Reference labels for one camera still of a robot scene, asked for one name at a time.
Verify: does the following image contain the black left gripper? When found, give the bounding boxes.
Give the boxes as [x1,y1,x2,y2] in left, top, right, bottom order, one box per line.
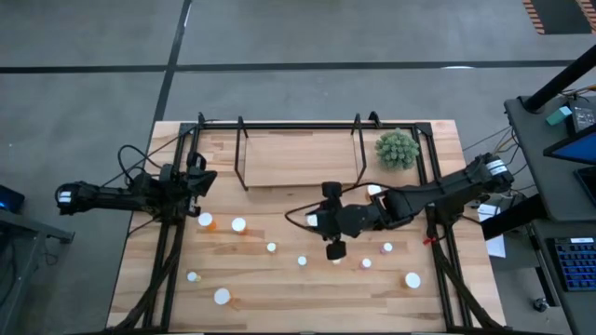
[183,151,219,219]

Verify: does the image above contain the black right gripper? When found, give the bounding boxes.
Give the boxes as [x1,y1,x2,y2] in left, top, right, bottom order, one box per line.
[305,181,381,261]

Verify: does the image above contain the green potted plant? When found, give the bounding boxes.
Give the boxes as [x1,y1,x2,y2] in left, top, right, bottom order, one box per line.
[374,128,420,171]

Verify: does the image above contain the white paper sheet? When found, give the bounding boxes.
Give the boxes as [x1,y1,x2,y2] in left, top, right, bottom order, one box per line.
[486,234,508,260]
[477,203,502,223]

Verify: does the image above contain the black desk crossbar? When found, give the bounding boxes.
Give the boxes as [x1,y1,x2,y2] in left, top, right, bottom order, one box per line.
[479,194,550,241]

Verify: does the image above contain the grey side table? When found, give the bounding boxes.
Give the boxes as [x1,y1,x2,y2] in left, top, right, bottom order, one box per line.
[0,208,76,335]

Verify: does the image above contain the black device blue light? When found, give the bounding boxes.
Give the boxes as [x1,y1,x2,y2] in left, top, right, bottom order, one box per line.
[0,184,27,215]

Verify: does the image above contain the grey desk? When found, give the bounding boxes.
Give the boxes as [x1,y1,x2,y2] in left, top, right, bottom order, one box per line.
[503,95,596,221]
[530,218,596,335]

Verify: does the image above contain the backlit keyboard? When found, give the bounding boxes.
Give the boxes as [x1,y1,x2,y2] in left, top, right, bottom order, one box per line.
[548,235,596,293]

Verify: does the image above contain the teal box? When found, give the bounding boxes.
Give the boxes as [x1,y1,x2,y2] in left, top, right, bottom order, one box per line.
[545,105,573,127]

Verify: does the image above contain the monitor with blue screen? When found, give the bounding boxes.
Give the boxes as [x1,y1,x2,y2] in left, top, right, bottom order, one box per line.
[542,124,596,167]

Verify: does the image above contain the black tablet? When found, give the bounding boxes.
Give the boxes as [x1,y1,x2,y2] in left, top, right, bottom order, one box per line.
[573,166,596,206]

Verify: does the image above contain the black slanted pole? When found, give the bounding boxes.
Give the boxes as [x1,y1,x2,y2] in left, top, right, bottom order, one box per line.
[523,44,596,114]

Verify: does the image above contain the black power adapter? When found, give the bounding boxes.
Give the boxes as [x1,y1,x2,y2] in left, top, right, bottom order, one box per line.
[570,104,596,134]

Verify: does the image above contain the black mat orange stripes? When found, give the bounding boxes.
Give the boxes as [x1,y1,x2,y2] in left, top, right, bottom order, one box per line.
[521,0,596,36]

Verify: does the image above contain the thin black tether cable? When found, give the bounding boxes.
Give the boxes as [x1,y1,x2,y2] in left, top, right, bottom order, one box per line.
[100,121,206,189]

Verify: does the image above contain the wooden shelf black metal frame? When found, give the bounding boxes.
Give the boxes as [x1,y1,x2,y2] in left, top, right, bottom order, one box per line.
[234,112,383,192]

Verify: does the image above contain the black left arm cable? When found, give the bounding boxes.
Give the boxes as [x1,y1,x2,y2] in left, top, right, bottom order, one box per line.
[116,143,165,188]

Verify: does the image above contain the black aluminium table frame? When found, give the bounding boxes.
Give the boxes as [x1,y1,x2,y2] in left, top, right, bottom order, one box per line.
[111,119,504,335]

